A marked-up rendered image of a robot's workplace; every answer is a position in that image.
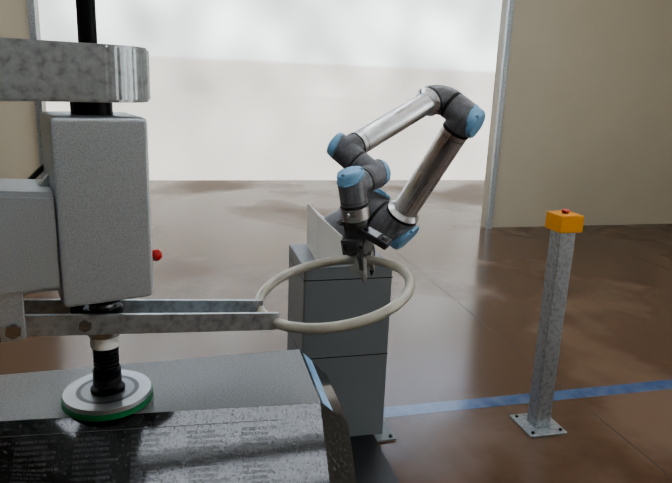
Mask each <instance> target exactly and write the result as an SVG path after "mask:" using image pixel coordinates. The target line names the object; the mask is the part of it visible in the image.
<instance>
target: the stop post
mask: <svg viewBox="0 0 672 483"><path fill-rule="evenodd" d="M583 223H584V216H583V215H580V214H577V213H574V212H571V211H570V212H569V213H565V212H561V211H547V213H546V221H545V227H546V228H548V229H550V230H551V231H550V239H549V247H548V255H547V263H546V271H545V279H544V286H543V294H542V302H541V310H540V318H539V326H538V334H537V342H536V350H535V358H534V366H533V374H532V382H531V390H530V398H529V406H528V413H522V414H513V415H510V417H511V418H512V420H513V421H514V422H515V423H516V424H517V425H518V426H519V427H520V428H521V429H522V430H523V431H524V432H525V433H526V434H527V435H528V436H529V437H530V438H538V437H547V436H555V435H563V434H567V431H565V430H564V429H563V428H562V427H561V426H560V425H559V424H558V423H557V422H556V421H554V420H553V419H552V418H551V411H552V403H553V396H554V389H555V381H556V374H557V367H558V359H559V352H560V344H561V337H562V330H563V322H564V315H565V308H566V300H567V293H568V286H569V278H570V271H571V264H572V256H573V249H574V241H575V234H576V233H582V231H583Z"/></svg>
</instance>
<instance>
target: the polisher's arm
mask: <svg viewBox="0 0 672 483"><path fill-rule="evenodd" d="M43 171H44V165H43V164H42V165H41V166H40V167H38V168H37V169H36V170H35V171H34V172H33V173H32V174H31V175H30V176H29V177H28V178H27V179H4V178H0V337H1V342H8V341H15V340H21V339H26V337H27V334H26V323H25V312H24V302H23V295H24V294H32V293H40V292H48V291H56V290H60V272H59V258H58V245H57V232H56V219H55V205H54V197H53V192H52V190H51V189H50V187H49V186H38V183H39V182H40V180H41V179H36V178H37V177H38V176H39V175H40V174H41V173H42V172H43ZM12 324H15V325H18V326H20V327H21V336H20V337H17V338H15V339H13V340H12V339H10V338H8V337H6V336H5V332H6V327H8V326H10V325H12Z"/></svg>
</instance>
